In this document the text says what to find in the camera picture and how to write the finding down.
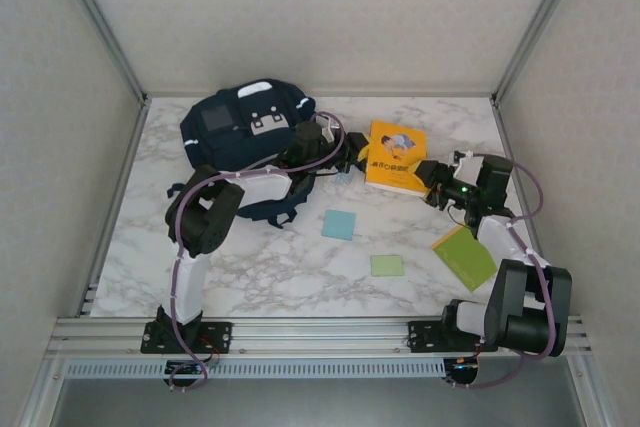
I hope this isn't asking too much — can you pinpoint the grey slotted cable duct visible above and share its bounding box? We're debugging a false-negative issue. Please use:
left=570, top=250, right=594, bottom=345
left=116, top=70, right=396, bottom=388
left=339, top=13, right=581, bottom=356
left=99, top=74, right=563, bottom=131
left=64, top=358, right=447, bottom=380

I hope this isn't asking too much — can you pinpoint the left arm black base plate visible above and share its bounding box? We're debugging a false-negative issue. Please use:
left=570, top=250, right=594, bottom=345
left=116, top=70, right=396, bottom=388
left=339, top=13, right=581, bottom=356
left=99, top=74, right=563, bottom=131
left=139, top=320, right=234, bottom=354

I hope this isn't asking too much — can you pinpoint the aluminium frame post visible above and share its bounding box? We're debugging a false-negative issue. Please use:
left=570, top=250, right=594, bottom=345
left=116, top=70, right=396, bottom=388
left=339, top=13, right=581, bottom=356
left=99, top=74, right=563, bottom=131
left=47, top=0, right=151, bottom=104
left=489, top=0, right=595, bottom=106

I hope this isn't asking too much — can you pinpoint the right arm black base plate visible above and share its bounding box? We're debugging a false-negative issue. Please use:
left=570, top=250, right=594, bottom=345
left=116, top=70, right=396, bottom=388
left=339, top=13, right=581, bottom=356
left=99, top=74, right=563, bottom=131
left=407, top=319, right=500, bottom=353

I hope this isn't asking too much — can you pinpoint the green sticky note pad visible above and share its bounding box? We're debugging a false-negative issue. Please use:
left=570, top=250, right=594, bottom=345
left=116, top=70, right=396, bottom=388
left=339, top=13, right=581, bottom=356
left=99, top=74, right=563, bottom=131
left=370, top=254, right=405, bottom=278

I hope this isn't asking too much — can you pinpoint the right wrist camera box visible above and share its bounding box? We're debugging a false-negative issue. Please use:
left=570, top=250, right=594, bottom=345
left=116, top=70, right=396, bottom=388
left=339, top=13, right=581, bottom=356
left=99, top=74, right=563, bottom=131
left=451, top=149, right=487, bottom=184

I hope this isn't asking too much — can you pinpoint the orange picture book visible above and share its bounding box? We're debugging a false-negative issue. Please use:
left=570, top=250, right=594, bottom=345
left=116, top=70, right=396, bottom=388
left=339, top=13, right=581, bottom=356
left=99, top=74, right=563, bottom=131
left=363, top=119, right=429, bottom=198

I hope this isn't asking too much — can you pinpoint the aluminium mounting rail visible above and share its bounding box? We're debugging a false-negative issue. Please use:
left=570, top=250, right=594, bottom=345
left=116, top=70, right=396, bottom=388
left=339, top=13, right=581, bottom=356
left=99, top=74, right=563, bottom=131
left=47, top=315, right=595, bottom=361

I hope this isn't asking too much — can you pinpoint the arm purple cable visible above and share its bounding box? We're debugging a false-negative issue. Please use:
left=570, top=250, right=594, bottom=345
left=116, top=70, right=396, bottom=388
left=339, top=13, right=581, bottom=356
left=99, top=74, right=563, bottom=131
left=447, top=150, right=557, bottom=391
left=168, top=110, right=346, bottom=393

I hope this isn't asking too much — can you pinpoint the right aluminium side rail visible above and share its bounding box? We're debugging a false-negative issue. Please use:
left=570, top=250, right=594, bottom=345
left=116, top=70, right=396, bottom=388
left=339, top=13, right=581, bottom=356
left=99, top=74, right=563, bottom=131
left=492, top=96, right=560, bottom=318

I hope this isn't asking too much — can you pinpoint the navy blue backpack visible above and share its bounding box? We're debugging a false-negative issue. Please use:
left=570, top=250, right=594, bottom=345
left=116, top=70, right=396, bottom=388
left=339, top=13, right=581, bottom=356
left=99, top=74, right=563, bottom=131
left=167, top=77, right=318, bottom=230

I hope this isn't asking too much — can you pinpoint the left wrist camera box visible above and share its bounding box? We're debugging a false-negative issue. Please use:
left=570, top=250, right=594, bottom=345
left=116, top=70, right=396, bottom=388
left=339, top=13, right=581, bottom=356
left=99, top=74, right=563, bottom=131
left=313, top=114, right=342, bottom=144

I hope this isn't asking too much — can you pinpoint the green notebook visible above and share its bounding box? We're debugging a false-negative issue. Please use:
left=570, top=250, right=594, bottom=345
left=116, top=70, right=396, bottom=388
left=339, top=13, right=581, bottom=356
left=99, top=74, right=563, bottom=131
left=430, top=225, right=499, bottom=293

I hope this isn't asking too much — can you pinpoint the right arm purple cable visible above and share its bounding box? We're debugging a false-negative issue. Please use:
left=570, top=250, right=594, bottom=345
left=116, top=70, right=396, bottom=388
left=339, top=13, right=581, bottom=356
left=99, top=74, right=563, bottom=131
left=447, top=150, right=557, bottom=391

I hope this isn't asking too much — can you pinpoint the aluminium back frame rail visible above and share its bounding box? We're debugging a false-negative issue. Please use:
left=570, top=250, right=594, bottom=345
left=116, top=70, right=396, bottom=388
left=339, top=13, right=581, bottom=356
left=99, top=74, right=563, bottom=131
left=143, top=90, right=497, bottom=100

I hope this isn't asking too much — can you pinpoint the right aluminium frame post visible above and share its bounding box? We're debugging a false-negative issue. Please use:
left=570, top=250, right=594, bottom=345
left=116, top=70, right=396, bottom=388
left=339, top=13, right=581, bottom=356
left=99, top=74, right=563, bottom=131
left=489, top=0, right=595, bottom=106

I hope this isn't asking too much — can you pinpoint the left aluminium side rail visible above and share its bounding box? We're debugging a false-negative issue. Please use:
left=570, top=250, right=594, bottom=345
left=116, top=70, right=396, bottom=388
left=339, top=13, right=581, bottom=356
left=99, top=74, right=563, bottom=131
left=74, top=96, right=151, bottom=319

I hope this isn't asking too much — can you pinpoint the left aluminium frame post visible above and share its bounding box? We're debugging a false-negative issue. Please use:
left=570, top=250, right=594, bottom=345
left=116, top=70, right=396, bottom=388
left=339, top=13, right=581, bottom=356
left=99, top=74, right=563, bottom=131
left=47, top=0, right=151, bottom=104

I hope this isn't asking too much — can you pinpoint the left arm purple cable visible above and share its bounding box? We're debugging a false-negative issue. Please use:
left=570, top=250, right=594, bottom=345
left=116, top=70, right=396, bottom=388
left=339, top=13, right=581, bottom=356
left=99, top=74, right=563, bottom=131
left=168, top=110, right=346, bottom=393

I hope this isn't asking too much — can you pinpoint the blue sticky note pad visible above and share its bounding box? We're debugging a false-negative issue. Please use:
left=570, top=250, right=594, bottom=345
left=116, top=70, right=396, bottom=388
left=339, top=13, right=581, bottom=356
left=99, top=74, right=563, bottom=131
left=320, top=209, right=358, bottom=243

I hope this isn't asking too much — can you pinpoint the aluminium side rail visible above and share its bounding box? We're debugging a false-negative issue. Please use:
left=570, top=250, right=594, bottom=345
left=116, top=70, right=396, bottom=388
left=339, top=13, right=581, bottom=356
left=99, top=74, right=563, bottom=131
left=492, top=96, right=560, bottom=318
left=74, top=96, right=151, bottom=319

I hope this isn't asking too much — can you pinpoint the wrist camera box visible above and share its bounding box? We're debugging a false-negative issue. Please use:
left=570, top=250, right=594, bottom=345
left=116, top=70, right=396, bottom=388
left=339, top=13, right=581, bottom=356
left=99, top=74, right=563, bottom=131
left=313, top=114, right=342, bottom=144
left=451, top=149, right=487, bottom=184

